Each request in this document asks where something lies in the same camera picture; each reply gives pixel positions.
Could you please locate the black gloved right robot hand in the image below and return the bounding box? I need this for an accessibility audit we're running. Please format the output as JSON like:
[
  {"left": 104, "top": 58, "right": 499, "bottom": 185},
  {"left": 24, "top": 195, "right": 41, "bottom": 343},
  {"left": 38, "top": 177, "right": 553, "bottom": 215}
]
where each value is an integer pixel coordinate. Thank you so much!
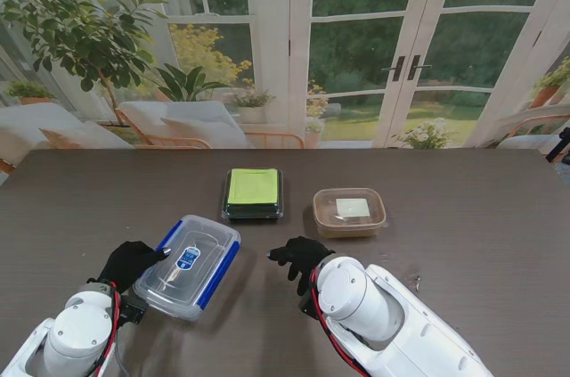
[{"left": 265, "top": 236, "right": 336, "bottom": 296}]

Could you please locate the clear lid with green paper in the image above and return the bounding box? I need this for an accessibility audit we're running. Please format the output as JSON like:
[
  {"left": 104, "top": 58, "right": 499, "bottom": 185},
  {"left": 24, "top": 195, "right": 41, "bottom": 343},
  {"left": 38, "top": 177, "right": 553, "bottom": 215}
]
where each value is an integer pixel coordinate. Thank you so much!
[{"left": 224, "top": 168, "right": 284, "bottom": 217}]

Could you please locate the clear container with blue clips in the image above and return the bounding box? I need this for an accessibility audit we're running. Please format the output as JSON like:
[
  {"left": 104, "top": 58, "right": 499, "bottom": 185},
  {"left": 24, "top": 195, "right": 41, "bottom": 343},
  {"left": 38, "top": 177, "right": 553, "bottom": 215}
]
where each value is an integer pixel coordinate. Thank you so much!
[{"left": 132, "top": 214, "right": 242, "bottom": 324}]

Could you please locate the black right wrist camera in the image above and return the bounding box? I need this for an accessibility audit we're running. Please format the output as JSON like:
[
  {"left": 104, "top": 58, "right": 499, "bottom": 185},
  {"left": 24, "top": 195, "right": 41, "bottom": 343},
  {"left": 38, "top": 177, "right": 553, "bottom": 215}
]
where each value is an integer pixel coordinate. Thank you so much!
[{"left": 297, "top": 290, "right": 320, "bottom": 321}]

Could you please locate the red left arm cable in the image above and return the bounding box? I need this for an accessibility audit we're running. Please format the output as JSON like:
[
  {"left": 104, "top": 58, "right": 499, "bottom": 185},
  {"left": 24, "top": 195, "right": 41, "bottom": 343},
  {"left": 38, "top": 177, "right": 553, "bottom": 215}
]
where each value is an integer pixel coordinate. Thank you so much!
[{"left": 91, "top": 281, "right": 124, "bottom": 377}]

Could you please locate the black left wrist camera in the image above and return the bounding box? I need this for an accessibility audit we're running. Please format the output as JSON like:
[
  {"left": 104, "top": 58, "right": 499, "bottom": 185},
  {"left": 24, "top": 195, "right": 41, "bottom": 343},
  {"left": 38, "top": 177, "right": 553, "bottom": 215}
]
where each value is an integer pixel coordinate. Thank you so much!
[{"left": 118, "top": 294, "right": 150, "bottom": 325}]

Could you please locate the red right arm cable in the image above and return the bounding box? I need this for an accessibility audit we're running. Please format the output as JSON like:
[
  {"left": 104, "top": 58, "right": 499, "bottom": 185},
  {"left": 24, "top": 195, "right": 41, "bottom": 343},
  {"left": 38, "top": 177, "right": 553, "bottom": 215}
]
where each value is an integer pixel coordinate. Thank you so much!
[{"left": 309, "top": 267, "right": 371, "bottom": 377}]

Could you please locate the grey left arm cable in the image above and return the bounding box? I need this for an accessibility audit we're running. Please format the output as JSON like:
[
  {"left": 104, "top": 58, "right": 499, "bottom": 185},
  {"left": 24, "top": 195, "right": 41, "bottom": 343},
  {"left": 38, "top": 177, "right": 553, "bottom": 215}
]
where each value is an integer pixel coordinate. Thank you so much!
[{"left": 113, "top": 340, "right": 130, "bottom": 377}]

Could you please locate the black plastic ridged tray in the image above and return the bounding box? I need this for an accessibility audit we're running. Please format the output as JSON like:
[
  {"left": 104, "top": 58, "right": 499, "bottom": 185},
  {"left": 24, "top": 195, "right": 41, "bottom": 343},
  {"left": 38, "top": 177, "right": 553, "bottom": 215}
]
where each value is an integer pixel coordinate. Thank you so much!
[{"left": 224, "top": 168, "right": 287, "bottom": 221}]

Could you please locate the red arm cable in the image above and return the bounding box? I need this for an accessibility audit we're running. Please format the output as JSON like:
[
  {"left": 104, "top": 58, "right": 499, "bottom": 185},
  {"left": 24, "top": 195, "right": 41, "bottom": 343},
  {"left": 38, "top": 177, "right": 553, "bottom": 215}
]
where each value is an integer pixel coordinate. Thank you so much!
[
  {"left": 91, "top": 281, "right": 124, "bottom": 377},
  {"left": 309, "top": 267, "right": 371, "bottom": 377}
]

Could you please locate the clear lid with white label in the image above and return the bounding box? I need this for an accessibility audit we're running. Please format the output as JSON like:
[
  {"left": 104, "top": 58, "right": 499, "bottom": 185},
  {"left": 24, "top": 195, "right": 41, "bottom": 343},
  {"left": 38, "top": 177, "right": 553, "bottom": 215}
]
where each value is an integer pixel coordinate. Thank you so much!
[{"left": 313, "top": 188, "right": 388, "bottom": 232}]

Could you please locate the printed garden door backdrop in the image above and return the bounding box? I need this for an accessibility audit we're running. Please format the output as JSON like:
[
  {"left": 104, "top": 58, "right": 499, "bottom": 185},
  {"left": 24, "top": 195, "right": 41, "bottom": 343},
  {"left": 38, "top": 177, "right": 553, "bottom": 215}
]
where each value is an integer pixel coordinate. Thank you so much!
[{"left": 0, "top": 0, "right": 570, "bottom": 152}]

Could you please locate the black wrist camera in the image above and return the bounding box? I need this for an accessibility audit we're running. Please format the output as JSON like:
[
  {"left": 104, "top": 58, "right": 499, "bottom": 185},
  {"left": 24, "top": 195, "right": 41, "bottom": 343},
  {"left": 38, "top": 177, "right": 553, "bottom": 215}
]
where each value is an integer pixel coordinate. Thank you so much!
[
  {"left": 297, "top": 290, "right": 320, "bottom": 321},
  {"left": 118, "top": 294, "right": 150, "bottom": 325}
]

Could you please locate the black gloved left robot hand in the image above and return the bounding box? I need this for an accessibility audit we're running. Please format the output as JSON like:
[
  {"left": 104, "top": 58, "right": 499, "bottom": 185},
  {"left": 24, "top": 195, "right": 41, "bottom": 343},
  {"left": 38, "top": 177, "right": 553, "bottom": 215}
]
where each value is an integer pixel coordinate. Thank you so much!
[{"left": 86, "top": 241, "right": 173, "bottom": 295}]

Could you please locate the clear lid with blue label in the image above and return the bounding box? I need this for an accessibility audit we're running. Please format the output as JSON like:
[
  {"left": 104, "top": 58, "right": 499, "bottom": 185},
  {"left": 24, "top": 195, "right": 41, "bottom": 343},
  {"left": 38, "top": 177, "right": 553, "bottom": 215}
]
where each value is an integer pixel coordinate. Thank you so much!
[{"left": 133, "top": 214, "right": 241, "bottom": 310}]

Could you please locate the black tripod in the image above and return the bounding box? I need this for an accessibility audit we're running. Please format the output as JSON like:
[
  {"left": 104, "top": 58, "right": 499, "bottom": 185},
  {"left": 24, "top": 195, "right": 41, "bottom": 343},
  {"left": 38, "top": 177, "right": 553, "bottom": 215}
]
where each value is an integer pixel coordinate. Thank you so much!
[{"left": 545, "top": 127, "right": 570, "bottom": 165}]

